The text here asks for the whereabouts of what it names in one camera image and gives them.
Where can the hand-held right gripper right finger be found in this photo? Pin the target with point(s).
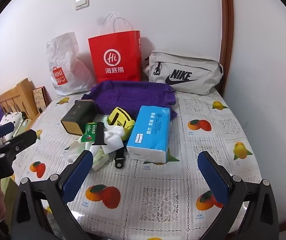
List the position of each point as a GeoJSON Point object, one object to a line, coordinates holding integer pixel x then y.
{"type": "Point", "coordinates": [213, 177]}

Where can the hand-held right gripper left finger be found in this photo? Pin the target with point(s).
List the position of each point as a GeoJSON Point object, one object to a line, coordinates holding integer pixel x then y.
{"type": "Point", "coordinates": [79, 177]}

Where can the clear plastic wrapper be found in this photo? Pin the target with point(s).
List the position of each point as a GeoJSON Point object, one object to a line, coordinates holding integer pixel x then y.
{"type": "Point", "coordinates": [75, 150]}

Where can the pale green tissue packet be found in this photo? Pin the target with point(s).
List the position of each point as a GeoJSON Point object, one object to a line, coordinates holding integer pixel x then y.
{"type": "Point", "coordinates": [100, 158]}

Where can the bright green tissue packet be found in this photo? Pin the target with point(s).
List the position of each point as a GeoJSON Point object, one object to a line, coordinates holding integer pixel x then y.
{"type": "Point", "coordinates": [89, 131]}

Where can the white glove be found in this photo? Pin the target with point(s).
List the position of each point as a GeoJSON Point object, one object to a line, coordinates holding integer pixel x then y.
{"type": "Point", "coordinates": [114, 136]}

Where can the yellow black-striped sock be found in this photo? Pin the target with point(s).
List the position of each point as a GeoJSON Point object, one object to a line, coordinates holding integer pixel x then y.
{"type": "Point", "coordinates": [119, 118]}

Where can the purple towel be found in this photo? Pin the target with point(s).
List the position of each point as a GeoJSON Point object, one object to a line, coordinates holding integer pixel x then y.
{"type": "Point", "coordinates": [128, 92]}

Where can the white dotted pillow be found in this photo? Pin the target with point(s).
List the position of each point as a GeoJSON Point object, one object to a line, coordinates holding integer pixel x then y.
{"type": "Point", "coordinates": [12, 118]}

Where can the light green bedsheet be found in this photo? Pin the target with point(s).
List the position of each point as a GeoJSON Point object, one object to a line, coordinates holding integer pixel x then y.
{"type": "Point", "coordinates": [10, 190]}

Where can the wooden headboard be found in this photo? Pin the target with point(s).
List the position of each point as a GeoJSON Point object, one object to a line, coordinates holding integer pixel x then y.
{"type": "Point", "coordinates": [20, 95]}

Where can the patterned flat box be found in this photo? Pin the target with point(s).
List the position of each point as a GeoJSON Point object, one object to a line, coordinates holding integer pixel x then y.
{"type": "Point", "coordinates": [39, 98]}

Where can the fruit-print tablecloth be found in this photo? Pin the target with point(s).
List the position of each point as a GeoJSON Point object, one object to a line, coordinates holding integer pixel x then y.
{"type": "Point", "coordinates": [158, 180]}

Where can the dark green tea box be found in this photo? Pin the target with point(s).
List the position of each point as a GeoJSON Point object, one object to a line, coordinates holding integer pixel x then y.
{"type": "Point", "coordinates": [76, 116]}

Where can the blue tissue pack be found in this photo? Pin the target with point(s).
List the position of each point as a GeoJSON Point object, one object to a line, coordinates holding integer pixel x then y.
{"type": "Point", "coordinates": [149, 130]}

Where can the white plastic shopping bag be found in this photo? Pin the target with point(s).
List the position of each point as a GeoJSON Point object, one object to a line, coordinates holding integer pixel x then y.
{"type": "Point", "coordinates": [67, 62]}

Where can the grey waist bag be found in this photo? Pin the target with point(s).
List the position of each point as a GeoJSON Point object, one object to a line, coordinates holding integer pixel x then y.
{"type": "Point", "coordinates": [198, 67]}

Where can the red paper shopping bag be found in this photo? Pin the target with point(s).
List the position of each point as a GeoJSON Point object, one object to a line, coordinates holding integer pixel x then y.
{"type": "Point", "coordinates": [115, 55]}

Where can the white light switch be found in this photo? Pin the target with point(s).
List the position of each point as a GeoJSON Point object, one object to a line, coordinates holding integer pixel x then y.
{"type": "Point", "coordinates": [81, 2]}

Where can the brown wooden door frame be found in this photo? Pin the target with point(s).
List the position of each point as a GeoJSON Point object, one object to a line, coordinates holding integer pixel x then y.
{"type": "Point", "coordinates": [226, 30]}

